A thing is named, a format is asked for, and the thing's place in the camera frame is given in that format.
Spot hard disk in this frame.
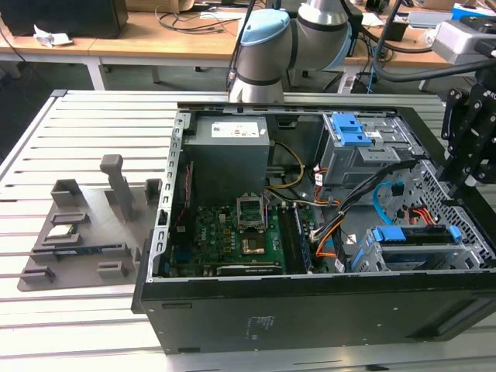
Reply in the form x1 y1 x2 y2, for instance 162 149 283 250
350 223 463 272

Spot black sleeved wire bundle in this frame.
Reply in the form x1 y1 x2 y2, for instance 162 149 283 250
336 158 418 218

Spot grey flat tray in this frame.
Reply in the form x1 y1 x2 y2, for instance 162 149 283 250
408 11 453 28

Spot crumpled white paper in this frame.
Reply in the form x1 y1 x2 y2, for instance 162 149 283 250
33 25 73 48

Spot grey parts rack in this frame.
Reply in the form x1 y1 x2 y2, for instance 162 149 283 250
17 153 163 292

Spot installed RAM stick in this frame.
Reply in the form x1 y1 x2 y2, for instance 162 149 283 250
292 205 313 272

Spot metal socket cover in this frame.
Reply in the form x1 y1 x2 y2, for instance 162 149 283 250
235 195 269 233

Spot grey power supply unit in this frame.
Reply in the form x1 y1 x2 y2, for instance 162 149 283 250
181 115 270 195

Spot metal optical drive cage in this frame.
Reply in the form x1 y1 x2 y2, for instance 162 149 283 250
317 112 423 195

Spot orange power wire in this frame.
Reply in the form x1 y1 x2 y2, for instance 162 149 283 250
405 207 439 228

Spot wooden desk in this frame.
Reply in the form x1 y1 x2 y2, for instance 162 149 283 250
0 36 102 92
88 9 496 92

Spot black pen holder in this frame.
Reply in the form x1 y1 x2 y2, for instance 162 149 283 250
383 21 410 43

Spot black open PC case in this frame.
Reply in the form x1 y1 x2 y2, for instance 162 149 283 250
130 95 496 356

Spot black graphics card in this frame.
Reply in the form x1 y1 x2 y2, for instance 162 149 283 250
215 263 284 276

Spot blue data wire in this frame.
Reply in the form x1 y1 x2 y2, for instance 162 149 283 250
372 180 401 233

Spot CPU socket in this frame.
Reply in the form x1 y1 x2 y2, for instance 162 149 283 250
239 230 268 259

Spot blue plastic drive latch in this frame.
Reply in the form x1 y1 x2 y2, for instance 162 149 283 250
331 111 371 147

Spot blue cardboard box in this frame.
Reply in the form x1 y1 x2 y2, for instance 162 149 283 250
451 2 496 20

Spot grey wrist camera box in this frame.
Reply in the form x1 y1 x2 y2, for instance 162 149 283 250
432 15 496 67

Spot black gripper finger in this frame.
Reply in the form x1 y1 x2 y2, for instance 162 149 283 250
467 150 496 188
437 88 472 197

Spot orange data wire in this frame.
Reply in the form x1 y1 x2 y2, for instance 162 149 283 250
315 224 342 259

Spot silver CPU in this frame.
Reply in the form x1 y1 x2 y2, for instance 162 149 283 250
46 223 75 238

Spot black computer tower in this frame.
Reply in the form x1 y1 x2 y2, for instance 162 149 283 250
0 0 129 40

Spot blue RAM stick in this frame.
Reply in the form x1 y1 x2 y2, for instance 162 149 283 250
33 243 127 257

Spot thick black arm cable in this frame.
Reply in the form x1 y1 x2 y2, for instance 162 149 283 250
371 0 496 83

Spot metal disk bay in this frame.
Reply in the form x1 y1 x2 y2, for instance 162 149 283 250
348 222 485 272

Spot black box on desk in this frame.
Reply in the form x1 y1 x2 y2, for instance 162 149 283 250
346 3 364 40

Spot green motherboard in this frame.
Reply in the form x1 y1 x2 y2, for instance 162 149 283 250
170 203 326 277

